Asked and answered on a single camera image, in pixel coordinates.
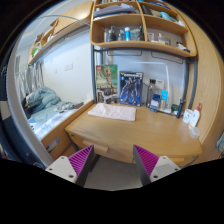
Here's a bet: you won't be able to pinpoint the clear glass bottle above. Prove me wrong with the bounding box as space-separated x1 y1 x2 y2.
146 79 156 108

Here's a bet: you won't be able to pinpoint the wooden desk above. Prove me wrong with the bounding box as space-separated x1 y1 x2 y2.
65 105 202 165

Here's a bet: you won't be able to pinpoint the wooden upper bunk shelf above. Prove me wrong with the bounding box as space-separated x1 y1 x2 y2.
27 1 93 64

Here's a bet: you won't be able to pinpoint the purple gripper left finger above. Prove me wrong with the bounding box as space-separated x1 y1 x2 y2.
46 145 94 187

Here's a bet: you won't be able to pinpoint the blue robot model box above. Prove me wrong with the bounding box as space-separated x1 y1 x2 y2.
120 71 143 106

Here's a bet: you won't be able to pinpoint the folded clothes on shelf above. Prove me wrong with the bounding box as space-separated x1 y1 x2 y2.
93 3 139 17

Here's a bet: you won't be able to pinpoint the bed with light bedding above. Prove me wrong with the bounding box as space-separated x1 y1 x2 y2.
25 87 95 151

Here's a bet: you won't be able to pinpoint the wooden wall shelf unit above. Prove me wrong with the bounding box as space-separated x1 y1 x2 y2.
90 0 197 58

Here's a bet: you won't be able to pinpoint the grey-blue crumpled blanket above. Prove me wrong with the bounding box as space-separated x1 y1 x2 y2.
24 87 60 113

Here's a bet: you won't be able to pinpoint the blue bottle on shelf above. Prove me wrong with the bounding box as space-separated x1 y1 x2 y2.
125 27 131 41

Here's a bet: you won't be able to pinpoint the black pump bottle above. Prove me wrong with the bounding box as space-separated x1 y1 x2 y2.
176 99 186 119

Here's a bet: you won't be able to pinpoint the white red-capped lotion bottle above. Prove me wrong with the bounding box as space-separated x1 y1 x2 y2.
188 103 202 128

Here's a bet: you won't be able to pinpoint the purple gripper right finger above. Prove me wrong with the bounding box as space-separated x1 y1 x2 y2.
133 145 180 186

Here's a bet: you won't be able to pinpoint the light blue carton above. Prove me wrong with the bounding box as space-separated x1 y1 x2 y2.
160 90 168 110

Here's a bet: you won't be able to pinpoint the green Groot toy box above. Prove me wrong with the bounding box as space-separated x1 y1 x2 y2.
96 65 118 104

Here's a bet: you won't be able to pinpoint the white jar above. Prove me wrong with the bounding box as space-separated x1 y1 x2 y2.
183 109 193 124

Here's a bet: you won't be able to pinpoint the clear plastic cup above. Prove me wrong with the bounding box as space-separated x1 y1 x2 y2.
190 127 200 138

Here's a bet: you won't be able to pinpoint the small dark blue box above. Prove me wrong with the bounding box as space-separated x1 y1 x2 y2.
150 94 160 112

